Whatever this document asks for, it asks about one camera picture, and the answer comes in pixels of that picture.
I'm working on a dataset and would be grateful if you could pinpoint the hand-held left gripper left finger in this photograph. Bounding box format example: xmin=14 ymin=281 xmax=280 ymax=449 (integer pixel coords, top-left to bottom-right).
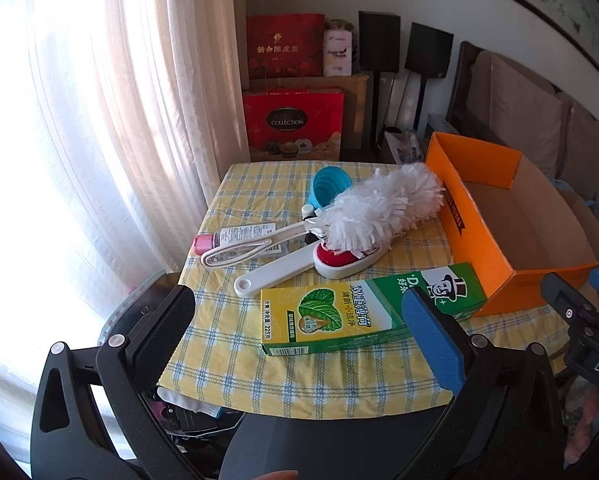
xmin=31 ymin=285 xmax=215 ymax=480

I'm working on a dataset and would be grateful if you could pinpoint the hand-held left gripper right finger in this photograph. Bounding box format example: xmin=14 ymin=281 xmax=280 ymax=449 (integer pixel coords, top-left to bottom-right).
xmin=394 ymin=287 xmax=565 ymax=480

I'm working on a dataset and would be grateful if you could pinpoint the green toothpaste box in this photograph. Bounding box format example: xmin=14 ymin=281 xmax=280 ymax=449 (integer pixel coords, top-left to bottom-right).
xmin=260 ymin=261 xmax=490 ymax=357

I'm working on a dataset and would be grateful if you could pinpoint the orange cardboard box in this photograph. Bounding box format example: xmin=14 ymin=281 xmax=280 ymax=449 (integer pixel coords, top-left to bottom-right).
xmin=424 ymin=131 xmax=599 ymax=317

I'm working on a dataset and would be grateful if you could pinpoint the clear bottle with pink cap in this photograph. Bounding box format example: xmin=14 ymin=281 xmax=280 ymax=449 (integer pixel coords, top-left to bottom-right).
xmin=194 ymin=220 xmax=288 ymax=257

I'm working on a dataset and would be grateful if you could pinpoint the red and white lint brush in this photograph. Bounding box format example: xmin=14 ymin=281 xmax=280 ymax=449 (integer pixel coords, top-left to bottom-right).
xmin=234 ymin=240 xmax=387 ymax=297

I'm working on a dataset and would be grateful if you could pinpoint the white fluffy duster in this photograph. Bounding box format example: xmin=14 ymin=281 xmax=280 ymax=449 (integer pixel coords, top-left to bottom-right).
xmin=201 ymin=161 xmax=447 ymax=268

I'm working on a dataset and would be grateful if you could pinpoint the blue silicone funnel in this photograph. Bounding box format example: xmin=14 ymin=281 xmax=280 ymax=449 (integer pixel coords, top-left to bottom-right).
xmin=309 ymin=167 xmax=353 ymax=211

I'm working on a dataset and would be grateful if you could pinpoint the person's right hand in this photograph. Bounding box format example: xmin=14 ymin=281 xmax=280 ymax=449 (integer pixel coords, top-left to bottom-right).
xmin=564 ymin=389 xmax=599 ymax=466

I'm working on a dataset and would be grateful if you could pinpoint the medium brown sofa cushion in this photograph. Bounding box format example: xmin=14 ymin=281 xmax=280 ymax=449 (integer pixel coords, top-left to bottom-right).
xmin=554 ymin=92 xmax=599 ymax=196

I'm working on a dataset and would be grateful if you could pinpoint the yellow plaid tablecloth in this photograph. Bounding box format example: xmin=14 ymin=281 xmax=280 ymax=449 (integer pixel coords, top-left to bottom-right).
xmin=160 ymin=160 xmax=575 ymax=421

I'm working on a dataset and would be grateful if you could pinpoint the black and white toy figure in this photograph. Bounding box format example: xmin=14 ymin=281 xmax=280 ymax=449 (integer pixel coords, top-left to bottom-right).
xmin=301 ymin=203 xmax=325 ymax=246

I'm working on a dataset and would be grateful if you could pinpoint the large brown sofa cushion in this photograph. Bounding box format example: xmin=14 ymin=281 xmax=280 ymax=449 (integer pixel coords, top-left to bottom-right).
xmin=489 ymin=52 xmax=565 ymax=176

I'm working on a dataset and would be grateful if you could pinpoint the clear plastic bag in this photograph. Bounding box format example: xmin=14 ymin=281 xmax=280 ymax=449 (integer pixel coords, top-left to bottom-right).
xmin=379 ymin=127 xmax=426 ymax=164

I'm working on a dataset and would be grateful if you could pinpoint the blue and white small box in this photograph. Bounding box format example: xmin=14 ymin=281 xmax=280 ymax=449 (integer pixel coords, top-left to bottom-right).
xmin=427 ymin=112 xmax=461 ymax=136

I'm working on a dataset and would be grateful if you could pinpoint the white sheer curtain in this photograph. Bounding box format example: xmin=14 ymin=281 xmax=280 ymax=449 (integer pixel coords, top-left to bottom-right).
xmin=0 ymin=0 xmax=253 ymax=461

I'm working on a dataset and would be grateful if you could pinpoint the dark wooden sofa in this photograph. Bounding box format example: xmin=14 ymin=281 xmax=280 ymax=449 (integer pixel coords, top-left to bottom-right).
xmin=447 ymin=40 xmax=599 ymax=211

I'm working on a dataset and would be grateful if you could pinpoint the brown cardboard box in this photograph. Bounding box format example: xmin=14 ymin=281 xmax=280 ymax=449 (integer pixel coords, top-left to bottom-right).
xmin=250 ymin=72 xmax=370 ymax=151

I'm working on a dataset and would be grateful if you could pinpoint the red gift bag chocolate print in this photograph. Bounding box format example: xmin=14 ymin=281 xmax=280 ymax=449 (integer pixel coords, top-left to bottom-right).
xmin=243 ymin=89 xmax=345 ymax=162

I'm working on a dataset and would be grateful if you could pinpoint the white and pink tissue pack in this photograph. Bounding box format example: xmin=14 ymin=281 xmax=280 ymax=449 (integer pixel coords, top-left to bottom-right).
xmin=323 ymin=29 xmax=355 ymax=77

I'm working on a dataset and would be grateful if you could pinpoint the red gift box with Chinese text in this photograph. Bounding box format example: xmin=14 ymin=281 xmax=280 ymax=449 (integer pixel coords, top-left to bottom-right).
xmin=246 ymin=14 xmax=325 ymax=79

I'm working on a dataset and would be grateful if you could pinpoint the framed wall painting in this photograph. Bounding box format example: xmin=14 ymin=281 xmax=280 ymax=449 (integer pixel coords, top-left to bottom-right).
xmin=458 ymin=0 xmax=599 ymax=86

